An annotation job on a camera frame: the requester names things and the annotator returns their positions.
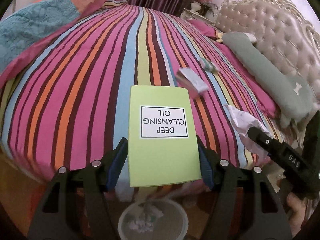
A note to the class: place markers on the yellow plush toy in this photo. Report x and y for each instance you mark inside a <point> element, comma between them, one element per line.
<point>219,37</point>

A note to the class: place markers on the small white blue box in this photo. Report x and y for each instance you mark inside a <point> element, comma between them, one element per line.
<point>189,80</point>

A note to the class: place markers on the sage green long pillow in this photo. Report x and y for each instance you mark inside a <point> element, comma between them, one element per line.
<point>291,93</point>

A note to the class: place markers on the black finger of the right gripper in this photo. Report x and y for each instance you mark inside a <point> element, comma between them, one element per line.
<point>270,144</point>

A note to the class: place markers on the teal orange quilt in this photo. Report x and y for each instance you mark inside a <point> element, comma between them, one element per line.
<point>26,32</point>

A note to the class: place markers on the white paper sheet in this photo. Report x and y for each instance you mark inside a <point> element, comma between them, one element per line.
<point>242,121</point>

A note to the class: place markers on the white trash bin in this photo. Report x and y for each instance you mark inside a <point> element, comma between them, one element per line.
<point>153,219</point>

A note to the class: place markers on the right hand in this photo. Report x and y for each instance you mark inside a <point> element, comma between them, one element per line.
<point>298,208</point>

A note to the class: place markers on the green cleansing oil box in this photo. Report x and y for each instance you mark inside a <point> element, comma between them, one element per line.
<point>162,144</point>

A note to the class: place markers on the tufted beige headboard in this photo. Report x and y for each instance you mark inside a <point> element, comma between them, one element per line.
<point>283,35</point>

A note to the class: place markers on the green floral tissue pack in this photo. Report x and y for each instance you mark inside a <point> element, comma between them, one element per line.
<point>208,66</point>

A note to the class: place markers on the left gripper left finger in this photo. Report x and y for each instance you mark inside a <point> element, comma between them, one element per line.
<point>74,204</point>

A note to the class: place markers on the white flower vase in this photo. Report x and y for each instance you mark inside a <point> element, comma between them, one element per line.
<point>195,7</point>

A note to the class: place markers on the striped colourful bed sheet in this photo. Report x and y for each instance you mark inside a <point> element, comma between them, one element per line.
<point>70,105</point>

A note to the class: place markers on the white nightstand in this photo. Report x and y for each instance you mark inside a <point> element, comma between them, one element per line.
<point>189,15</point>

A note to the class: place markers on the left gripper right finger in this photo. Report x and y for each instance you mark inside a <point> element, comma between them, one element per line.
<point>245,204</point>

